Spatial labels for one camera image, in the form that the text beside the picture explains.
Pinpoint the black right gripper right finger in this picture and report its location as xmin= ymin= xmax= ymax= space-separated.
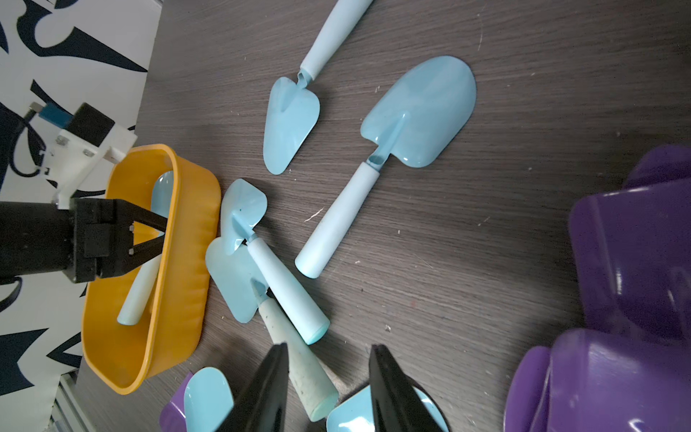
xmin=369 ymin=345 xmax=442 ymax=431

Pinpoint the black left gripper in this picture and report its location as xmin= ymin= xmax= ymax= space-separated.
xmin=1 ymin=198 xmax=167 ymax=284

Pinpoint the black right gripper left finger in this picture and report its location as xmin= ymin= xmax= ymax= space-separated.
xmin=216 ymin=343 xmax=289 ymax=432

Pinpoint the light blue pointed trowel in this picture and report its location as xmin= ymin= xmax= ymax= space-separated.
xmin=263 ymin=0 xmax=372 ymax=175

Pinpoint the yellow plastic storage box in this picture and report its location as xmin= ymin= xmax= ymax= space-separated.
xmin=81 ymin=144 xmax=221 ymax=395

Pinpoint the light blue heart shovel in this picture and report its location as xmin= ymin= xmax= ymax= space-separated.
xmin=221 ymin=178 xmax=330 ymax=345

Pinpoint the light blue dirty-handle shovel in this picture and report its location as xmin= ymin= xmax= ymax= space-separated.
xmin=205 ymin=238 xmax=338 ymax=422

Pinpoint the purple shovel pink handle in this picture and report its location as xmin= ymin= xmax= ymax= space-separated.
xmin=158 ymin=373 xmax=193 ymax=432
xmin=569 ymin=145 xmax=690 ymax=347
xmin=503 ymin=329 xmax=690 ymax=431

